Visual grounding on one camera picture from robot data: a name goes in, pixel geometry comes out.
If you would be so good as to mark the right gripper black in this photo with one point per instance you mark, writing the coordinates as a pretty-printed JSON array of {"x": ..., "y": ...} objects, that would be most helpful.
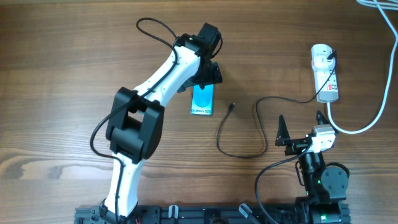
[{"x": 284, "y": 139}]

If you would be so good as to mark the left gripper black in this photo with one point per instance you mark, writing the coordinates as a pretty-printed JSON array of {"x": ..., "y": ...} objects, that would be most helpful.
[{"x": 214, "y": 76}]

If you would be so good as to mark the teal Galaxy smartphone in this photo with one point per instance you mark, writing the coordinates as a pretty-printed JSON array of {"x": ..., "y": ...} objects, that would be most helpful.
[{"x": 202, "y": 100}]

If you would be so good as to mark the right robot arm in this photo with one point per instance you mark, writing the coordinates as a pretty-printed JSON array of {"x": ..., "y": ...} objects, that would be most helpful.
[{"x": 325, "y": 183}]

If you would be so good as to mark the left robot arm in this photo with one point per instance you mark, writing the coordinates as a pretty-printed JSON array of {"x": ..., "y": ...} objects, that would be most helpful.
[{"x": 135, "y": 123}]

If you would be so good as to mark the white power strip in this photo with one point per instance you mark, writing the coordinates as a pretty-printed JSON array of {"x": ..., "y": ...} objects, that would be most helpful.
[{"x": 324, "y": 70}]

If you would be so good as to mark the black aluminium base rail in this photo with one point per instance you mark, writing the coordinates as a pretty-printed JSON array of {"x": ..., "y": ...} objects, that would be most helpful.
[{"x": 280, "y": 213}]

